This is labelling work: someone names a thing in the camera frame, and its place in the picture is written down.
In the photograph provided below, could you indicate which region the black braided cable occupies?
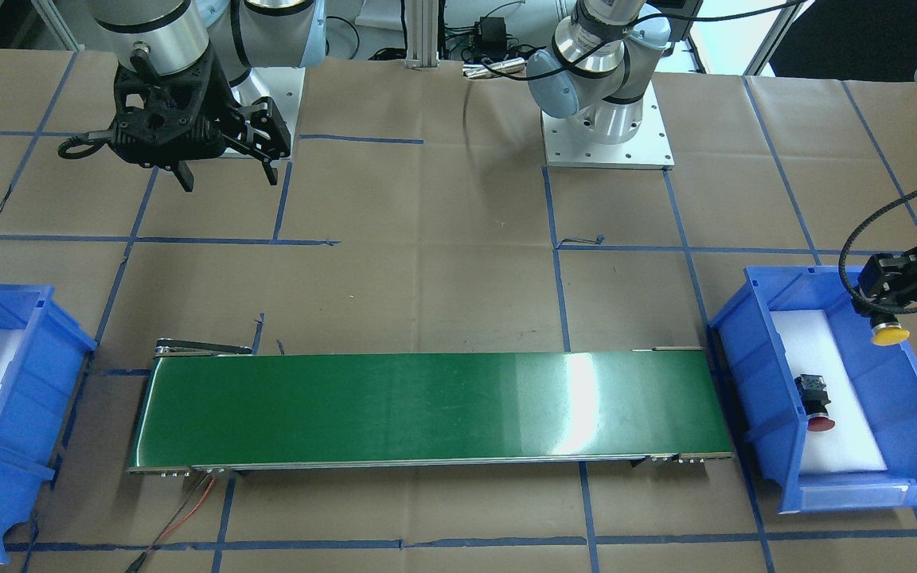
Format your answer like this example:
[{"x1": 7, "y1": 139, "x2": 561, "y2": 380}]
[{"x1": 838, "y1": 165, "x2": 917, "y2": 313}]

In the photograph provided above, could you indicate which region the red black wire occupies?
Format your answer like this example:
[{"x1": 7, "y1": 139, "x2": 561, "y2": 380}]
[{"x1": 126, "y1": 473, "x2": 219, "y2": 573}]

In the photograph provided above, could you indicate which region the yellow push button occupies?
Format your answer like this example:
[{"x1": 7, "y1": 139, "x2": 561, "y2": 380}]
[{"x1": 869, "y1": 313, "x2": 911, "y2": 347}]

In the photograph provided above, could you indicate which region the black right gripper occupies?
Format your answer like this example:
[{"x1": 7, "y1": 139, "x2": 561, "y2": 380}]
[{"x1": 111, "y1": 42, "x2": 291, "y2": 193}]

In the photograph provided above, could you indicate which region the green conveyor belt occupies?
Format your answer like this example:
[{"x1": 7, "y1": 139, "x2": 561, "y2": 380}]
[{"x1": 127, "y1": 349, "x2": 732, "y2": 474}]

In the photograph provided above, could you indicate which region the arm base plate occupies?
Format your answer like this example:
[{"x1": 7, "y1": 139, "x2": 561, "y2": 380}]
[
  {"x1": 230, "y1": 68, "x2": 306, "y2": 160},
  {"x1": 541, "y1": 84, "x2": 676, "y2": 170}
]

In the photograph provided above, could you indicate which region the white foam pad source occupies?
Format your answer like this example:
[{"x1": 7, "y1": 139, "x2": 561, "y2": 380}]
[{"x1": 771, "y1": 310, "x2": 888, "y2": 475}]

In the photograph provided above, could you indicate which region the blue source bin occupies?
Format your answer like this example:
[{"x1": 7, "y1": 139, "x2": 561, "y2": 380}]
[{"x1": 712, "y1": 266, "x2": 917, "y2": 513}]

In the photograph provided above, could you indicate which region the blue destination bin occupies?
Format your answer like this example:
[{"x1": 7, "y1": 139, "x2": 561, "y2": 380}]
[{"x1": 0, "y1": 284, "x2": 96, "y2": 563}]

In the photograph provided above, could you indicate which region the red push button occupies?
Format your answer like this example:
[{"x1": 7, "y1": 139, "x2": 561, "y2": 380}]
[{"x1": 794, "y1": 373, "x2": 836, "y2": 432}]

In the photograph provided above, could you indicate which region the black power adapter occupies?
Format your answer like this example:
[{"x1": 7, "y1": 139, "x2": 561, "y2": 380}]
[{"x1": 474, "y1": 16, "x2": 507, "y2": 52}]

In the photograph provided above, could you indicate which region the aluminium frame post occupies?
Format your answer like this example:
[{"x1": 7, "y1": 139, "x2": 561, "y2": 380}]
[{"x1": 400, "y1": 1, "x2": 444, "y2": 69}]

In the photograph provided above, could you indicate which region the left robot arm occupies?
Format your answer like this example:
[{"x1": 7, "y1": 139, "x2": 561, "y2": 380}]
[{"x1": 524, "y1": 1, "x2": 917, "y2": 329}]

